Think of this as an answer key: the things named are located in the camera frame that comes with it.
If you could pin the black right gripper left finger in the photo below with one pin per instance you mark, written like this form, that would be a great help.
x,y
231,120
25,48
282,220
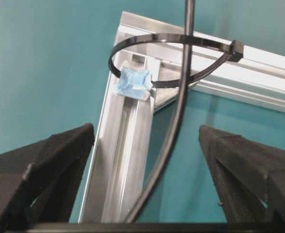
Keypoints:
x,y
39,182

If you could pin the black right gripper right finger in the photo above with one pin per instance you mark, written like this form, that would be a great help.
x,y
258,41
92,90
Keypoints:
x,y
249,177

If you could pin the black zip tie loop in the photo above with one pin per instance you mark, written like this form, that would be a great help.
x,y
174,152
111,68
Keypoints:
x,y
232,52

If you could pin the square aluminium extrusion frame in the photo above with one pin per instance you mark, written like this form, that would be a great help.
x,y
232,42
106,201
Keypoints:
x,y
122,140

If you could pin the blue tape on frame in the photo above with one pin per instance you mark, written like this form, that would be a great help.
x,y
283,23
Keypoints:
x,y
135,84

